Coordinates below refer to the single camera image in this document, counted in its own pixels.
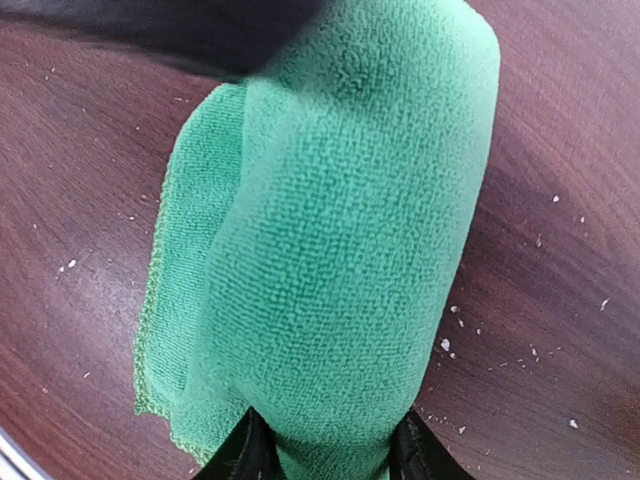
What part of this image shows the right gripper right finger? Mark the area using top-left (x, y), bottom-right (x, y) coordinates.
top-left (388, 410), bottom-right (474, 480)

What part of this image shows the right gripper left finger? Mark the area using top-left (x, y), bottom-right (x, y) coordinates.
top-left (193, 408), bottom-right (282, 480)

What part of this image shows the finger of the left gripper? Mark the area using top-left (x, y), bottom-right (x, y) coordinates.
top-left (1, 0), bottom-right (327, 80)

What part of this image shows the green microfiber towel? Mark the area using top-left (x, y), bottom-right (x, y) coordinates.
top-left (134, 1), bottom-right (500, 479)

